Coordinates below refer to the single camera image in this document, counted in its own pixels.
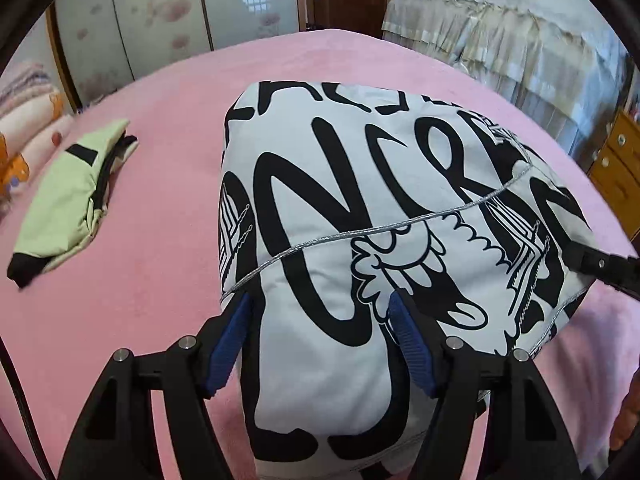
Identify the light green and black garment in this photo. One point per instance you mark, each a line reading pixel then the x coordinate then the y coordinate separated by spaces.
pixel 65 200

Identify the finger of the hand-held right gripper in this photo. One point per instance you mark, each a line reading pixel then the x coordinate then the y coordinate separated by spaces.
pixel 605 267

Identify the bed with beige ruffled cover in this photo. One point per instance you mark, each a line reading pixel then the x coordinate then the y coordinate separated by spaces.
pixel 510 25

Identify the floral sliding door wardrobe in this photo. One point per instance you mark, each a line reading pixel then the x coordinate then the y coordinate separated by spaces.
pixel 165 5

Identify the wooden drawer cabinet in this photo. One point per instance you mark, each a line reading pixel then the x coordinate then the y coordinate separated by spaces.
pixel 620 170

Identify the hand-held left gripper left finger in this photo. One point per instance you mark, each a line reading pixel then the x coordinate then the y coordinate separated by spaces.
pixel 227 340

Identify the person's right hand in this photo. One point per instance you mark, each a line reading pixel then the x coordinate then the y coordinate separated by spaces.
pixel 625 422

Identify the black and white printed jacket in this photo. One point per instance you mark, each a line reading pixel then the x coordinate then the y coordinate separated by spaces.
pixel 350 185

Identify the pink bed blanket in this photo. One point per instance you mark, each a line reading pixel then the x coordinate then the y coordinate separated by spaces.
pixel 165 210

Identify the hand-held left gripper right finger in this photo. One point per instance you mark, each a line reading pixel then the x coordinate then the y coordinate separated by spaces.
pixel 410 345

